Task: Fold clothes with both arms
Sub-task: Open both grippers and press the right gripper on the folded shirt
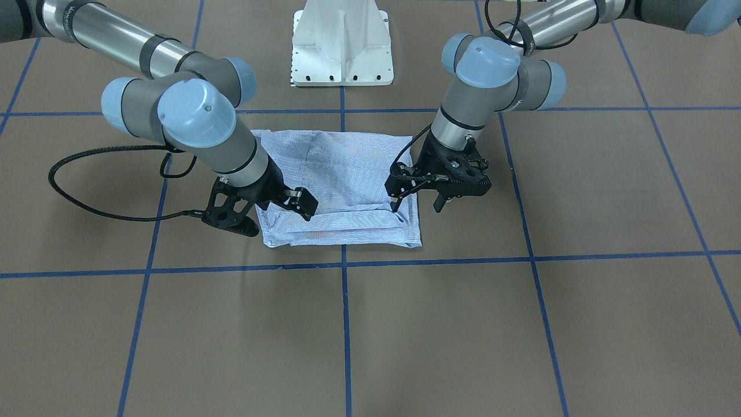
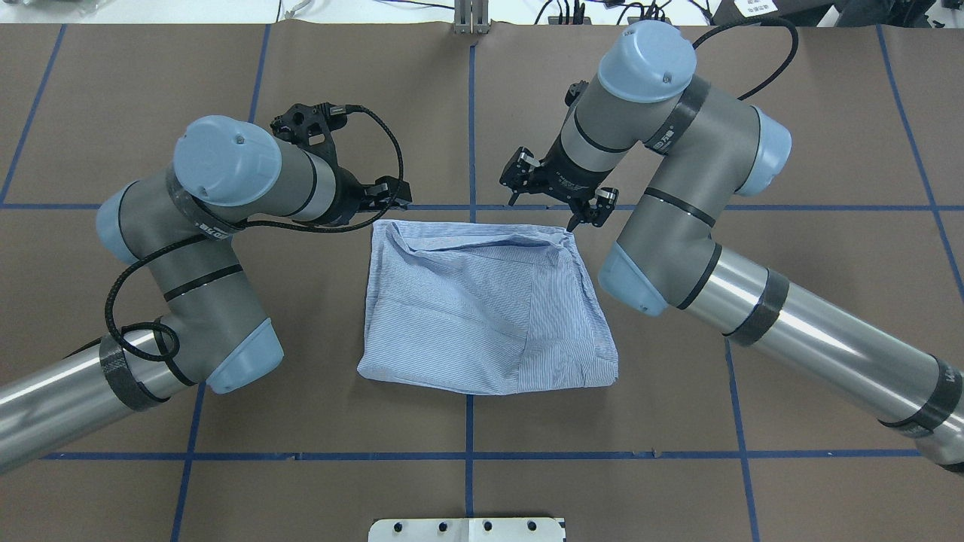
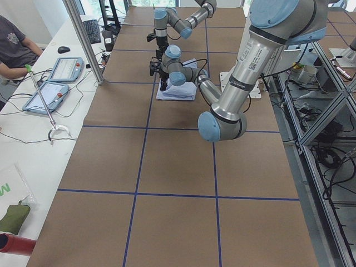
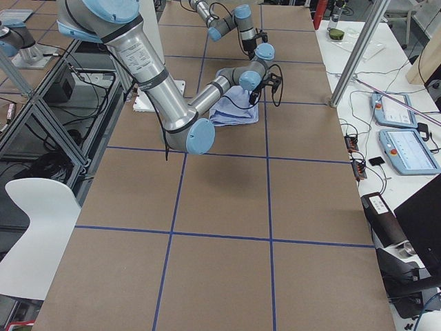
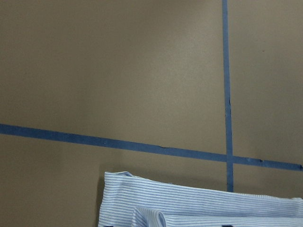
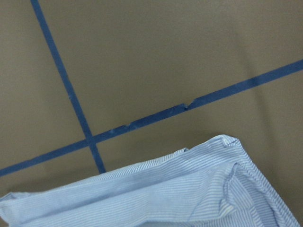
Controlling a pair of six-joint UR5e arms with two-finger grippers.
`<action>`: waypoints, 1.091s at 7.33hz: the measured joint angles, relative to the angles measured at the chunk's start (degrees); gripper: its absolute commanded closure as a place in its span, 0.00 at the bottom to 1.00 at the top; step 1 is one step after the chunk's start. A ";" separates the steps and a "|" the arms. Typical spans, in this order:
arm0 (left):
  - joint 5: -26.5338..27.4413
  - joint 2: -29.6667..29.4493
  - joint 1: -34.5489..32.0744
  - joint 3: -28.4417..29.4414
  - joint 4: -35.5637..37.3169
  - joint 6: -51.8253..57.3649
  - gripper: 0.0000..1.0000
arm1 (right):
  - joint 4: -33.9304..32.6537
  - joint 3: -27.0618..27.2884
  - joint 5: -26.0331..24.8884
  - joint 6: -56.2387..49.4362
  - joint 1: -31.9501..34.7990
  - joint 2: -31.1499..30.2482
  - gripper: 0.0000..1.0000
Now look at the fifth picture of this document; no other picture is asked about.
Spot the light blue striped shirt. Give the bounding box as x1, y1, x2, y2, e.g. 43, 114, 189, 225
98, 172, 303, 227

